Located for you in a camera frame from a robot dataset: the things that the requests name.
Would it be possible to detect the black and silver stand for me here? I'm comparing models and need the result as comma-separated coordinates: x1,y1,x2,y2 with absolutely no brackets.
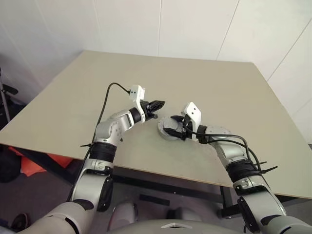
0,68,19,122

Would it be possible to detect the black metal table frame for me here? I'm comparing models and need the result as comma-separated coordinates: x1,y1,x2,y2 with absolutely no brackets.
7,145,312,219

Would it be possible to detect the light grey rounded shape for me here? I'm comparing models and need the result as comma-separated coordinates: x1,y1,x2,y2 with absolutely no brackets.
107,199,138,231

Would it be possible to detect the orange sheet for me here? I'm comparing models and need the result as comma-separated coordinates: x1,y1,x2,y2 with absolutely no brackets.
7,146,74,177

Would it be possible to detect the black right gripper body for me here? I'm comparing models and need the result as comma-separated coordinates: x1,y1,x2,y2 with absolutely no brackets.
180,114,195,141

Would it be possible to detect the black floor strip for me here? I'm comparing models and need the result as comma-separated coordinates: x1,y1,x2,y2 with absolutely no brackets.
139,194,171,206

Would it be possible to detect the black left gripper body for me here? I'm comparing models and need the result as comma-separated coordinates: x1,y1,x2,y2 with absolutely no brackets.
142,99,154,120

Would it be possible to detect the black shoe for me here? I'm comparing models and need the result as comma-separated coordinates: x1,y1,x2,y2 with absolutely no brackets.
12,212,31,230

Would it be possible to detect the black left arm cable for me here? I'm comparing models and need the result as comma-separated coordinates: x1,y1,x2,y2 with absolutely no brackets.
67,82,132,203

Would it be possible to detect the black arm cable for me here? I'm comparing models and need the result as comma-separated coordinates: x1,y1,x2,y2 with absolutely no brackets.
67,82,132,203
183,123,263,175

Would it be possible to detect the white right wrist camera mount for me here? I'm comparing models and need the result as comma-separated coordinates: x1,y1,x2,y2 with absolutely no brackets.
183,101,203,141

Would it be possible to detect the grey motor end cover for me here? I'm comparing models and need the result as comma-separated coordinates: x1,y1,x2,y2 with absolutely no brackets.
157,116,185,136

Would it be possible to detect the grey robot torso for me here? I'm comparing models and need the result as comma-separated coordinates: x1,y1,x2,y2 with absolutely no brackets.
109,218,247,234

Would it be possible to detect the black bag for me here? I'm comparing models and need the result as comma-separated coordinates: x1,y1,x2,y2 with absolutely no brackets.
0,143,24,183

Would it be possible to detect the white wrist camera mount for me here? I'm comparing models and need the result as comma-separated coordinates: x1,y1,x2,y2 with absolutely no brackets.
183,101,203,141
129,84,147,122

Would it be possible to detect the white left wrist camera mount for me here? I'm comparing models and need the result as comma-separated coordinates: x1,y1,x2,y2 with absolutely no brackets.
129,84,147,122

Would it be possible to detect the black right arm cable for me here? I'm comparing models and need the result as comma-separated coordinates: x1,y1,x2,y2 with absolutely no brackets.
183,123,263,175

